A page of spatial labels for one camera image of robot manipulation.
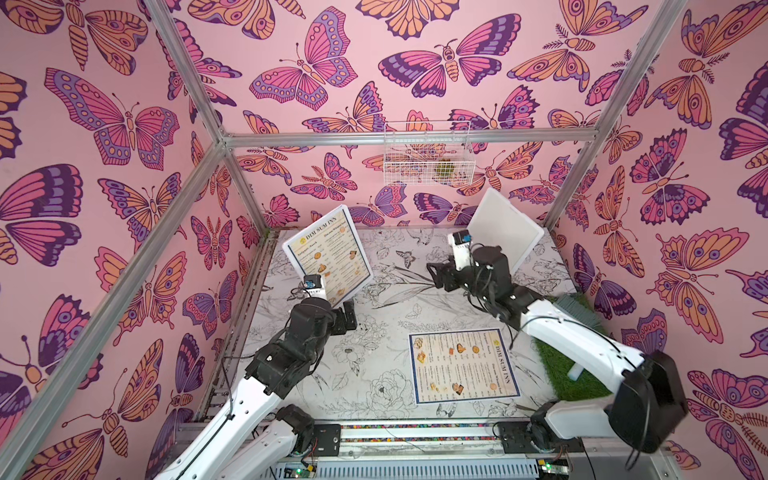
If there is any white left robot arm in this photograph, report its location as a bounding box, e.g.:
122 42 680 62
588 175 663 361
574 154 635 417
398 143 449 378
155 297 358 479

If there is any green succulent plant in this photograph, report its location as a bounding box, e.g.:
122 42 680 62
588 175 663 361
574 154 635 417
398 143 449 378
433 160 455 182

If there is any aluminium cage frame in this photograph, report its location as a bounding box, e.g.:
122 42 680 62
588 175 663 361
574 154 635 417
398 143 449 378
1 1 660 479

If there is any white wire rack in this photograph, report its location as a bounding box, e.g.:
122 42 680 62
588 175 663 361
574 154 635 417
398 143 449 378
381 122 476 188

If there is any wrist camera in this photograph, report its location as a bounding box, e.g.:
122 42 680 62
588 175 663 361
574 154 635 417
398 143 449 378
447 229 472 271
302 274 327 300

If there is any green artificial grass mat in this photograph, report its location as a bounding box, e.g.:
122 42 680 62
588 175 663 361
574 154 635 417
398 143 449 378
530 293 619 402

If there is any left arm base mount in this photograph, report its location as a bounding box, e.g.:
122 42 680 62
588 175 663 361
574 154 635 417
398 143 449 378
277 421 342 457

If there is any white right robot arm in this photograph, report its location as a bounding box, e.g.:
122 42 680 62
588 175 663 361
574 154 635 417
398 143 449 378
426 244 688 454

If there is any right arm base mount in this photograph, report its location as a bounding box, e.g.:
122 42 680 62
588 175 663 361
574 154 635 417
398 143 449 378
492 421 584 454

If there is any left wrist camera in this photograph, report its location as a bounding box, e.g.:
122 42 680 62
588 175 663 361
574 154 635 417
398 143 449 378
302 274 327 300

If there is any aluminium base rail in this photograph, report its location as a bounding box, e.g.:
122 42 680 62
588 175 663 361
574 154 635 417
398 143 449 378
161 416 673 480

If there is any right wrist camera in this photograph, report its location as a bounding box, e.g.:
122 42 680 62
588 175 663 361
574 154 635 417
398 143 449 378
447 229 472 271

